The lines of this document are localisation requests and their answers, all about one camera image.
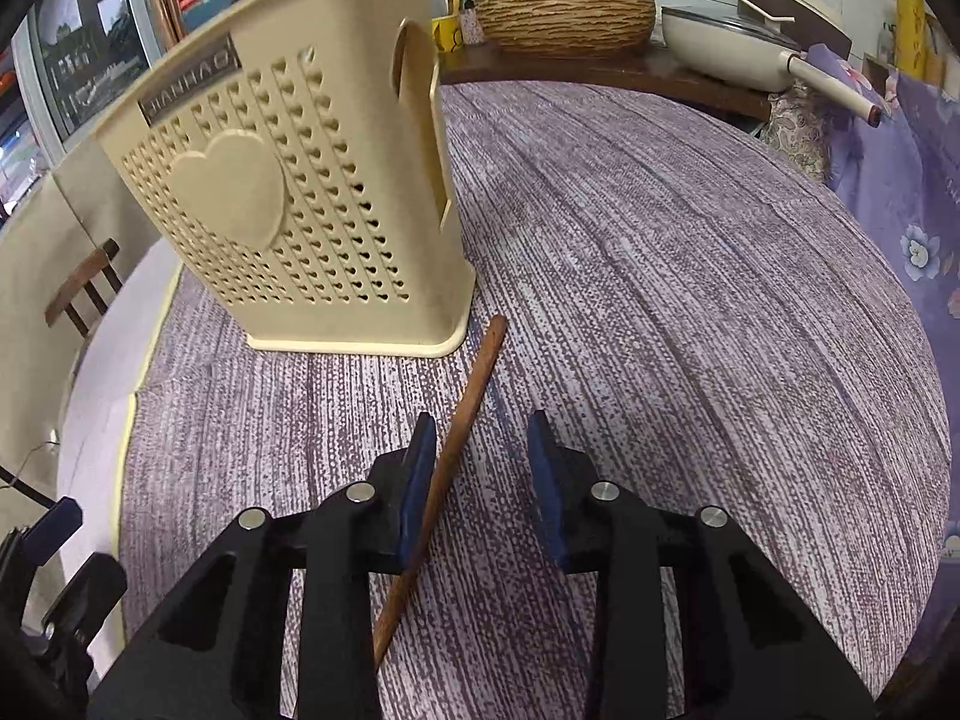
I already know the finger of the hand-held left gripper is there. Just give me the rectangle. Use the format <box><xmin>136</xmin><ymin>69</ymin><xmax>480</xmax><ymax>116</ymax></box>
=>
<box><xmin>41</xmin><ymin>551</ymin><xmax>128</xmax><ymax>650</ymax></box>
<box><xmin>19</xmin><ymin>497</ymin><xmax>83</xmax><ymax>567</ymax></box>

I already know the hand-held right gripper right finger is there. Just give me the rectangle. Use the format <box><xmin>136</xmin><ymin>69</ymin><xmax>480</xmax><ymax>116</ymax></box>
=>
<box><xmin>525</xmin><ymin>410</ymin><xmax>875</xmax><ymax>720</ymax></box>

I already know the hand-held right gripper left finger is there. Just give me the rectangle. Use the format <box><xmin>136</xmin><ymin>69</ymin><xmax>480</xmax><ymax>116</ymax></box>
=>
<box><xmin>88</xmin><ymin>412</ymin><xmax>438</xmax><ymax>720</ymax></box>

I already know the brown wooden chopstick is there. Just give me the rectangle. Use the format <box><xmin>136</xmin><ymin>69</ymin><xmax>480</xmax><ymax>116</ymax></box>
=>
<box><xmin>373</xmin><ymin>315</ymin><xmax>509</xmax><ymax>667</ymax></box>

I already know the cream perforated utensil holder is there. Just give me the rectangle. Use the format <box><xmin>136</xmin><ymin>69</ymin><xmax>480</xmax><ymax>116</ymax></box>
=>
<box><xmin>94</xmin><ymin>0</ymin><xmax>477</xmax><ymax>357</ymax></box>

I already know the purple striped tablecloth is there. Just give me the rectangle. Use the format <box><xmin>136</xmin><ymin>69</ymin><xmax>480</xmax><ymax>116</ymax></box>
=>
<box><xmin>56</xmin><ymin>79</ymin><xmax>953</xmax><ymax>720</ymax></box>

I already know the wooden chair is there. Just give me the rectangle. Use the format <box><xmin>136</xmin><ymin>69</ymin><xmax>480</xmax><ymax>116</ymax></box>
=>
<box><xmin>45</xmin><ymin>238</ymin><xmax>125</xmax><ymax>338</ymax></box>

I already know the dark wooden counter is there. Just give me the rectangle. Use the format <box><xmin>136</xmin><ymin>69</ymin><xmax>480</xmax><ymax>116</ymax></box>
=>
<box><xmin>439</xmin><ymin>41</ymin><xmax>773</xmax><ymax>121</ymax></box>

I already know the paisley patterned cloth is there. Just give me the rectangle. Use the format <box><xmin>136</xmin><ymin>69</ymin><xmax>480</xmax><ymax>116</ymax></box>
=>
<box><xmin>769</xmin><ymin>82</ymin><xmax>833</xmax><ymax>181</ymax></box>

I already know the woven pattern basin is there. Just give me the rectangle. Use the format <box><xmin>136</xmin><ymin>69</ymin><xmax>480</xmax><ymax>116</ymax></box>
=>
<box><xmin>474</xmin><ymin>0</ymin><xmax>657</xmax><ymax>57</ymax></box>

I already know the purple floral cloth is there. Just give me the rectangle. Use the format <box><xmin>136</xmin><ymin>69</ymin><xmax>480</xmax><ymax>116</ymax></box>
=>
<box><xmin>806</xmin><ymin>45</ymin><xmax>960</xmax><ymax>661</ymax></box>

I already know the white frying pan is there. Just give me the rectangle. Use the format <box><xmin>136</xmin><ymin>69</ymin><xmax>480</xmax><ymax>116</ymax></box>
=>
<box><xmin>661</xmin><ymin>6</ymin><xmax>882</xmax><ymax>128</ymax></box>

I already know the glass window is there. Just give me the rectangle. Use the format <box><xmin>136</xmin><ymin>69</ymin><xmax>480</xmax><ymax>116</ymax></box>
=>
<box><xmin>30</xmin><ymin>0</ymin><xmax>151</xmax><ymax>147</ymax></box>

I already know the cream pan lid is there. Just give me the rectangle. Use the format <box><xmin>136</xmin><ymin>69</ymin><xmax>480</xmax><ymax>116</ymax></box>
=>
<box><xmin>739</xmin><ymin>0</ymin><xmax>852</xmax><ymax>53</ymax></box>

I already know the yellow package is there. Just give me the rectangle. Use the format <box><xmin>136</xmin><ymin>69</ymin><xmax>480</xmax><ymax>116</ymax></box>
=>
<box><xmin>892</xmin><ymin>0</ymin><xmax>931</xmax><ymax>83</ymax></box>

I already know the black cable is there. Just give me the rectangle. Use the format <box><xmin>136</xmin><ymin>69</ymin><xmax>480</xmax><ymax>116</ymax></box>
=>
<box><xmin>0</xmin><ymin>463</ymin><xmax>59</xmax><ymax>503</ymax></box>

